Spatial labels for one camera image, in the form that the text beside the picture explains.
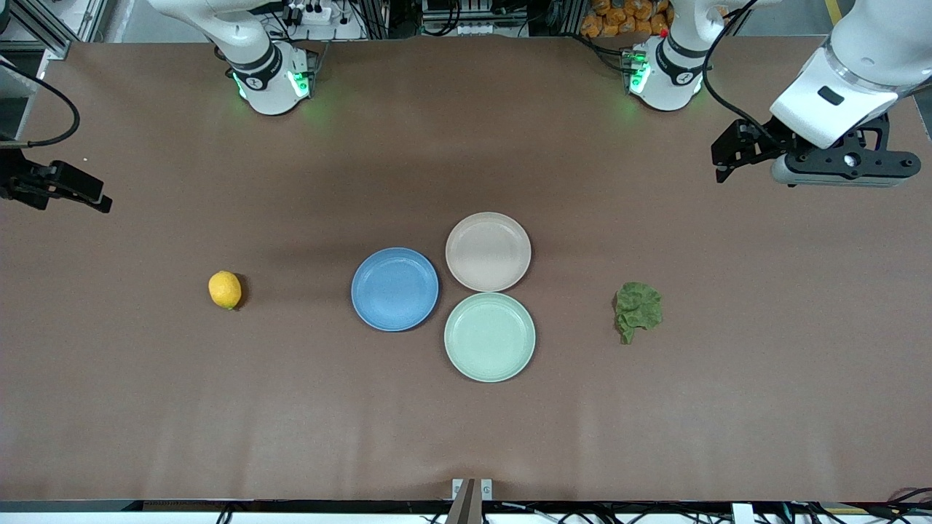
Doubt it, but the yellow lemon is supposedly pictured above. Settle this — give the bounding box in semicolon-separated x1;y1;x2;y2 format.
208;271;243;311

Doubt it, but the black floor cable bundle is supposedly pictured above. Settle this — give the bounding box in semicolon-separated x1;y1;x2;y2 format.
885;486;932;514

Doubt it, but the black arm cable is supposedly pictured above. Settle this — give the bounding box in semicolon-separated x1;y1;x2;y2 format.
0;58;81;148
701;0;783;143

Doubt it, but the pink plate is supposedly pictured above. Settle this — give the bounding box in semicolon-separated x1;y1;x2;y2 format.
445;212;532;293

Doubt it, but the blue plate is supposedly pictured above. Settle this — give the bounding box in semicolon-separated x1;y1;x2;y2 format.
351;247;440;333

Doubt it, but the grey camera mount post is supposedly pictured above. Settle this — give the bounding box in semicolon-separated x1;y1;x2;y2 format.
446;478;478;524

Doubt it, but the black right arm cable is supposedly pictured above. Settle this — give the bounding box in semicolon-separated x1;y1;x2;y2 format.
0;58;81;148

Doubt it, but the pile of orange fruit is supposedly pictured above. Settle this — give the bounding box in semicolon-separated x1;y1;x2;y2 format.
580;0;674;39

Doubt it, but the aluminium frame profile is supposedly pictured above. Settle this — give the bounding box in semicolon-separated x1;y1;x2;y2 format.
0;0;110;60

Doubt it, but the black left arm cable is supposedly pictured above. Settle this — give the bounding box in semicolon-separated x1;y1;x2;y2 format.
701;0;783;143

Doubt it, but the white power strip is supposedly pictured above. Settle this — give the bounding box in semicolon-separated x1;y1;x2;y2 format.
279;2;334;24
435;20;505;38

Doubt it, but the pale green plate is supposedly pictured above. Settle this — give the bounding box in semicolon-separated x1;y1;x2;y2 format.
443;292;537;384

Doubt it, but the green lettuce leaf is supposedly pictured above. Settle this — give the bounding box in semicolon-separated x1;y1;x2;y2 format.
613;282;664;346

